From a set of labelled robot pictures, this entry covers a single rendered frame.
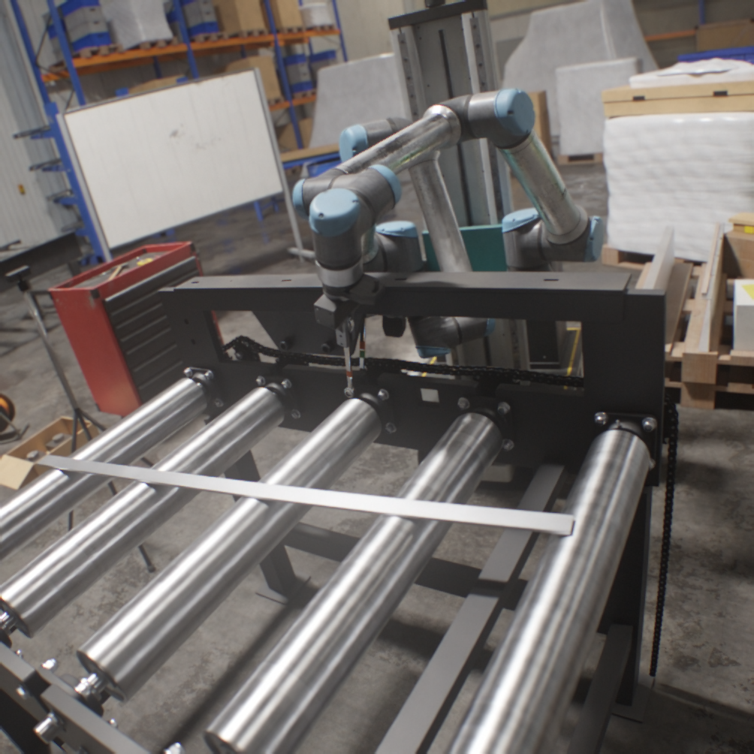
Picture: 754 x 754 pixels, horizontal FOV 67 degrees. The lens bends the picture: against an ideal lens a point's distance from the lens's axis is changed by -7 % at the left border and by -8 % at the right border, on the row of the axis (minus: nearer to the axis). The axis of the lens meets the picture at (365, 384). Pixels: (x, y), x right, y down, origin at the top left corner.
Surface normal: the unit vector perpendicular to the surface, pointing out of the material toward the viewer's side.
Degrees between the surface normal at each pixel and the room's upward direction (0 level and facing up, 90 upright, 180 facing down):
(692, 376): 90
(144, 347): 90
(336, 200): 28
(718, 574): 0
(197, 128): 90
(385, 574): 48
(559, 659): 42
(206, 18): 90
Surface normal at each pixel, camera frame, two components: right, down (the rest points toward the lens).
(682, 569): -0.20, -0.87
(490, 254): -0.38, 0.49
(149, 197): 0.55, 0.28
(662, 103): -0.77, 0.42
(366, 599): 0.41, -0.59
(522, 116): 0.68, 0.10
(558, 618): 0.09, -0.80
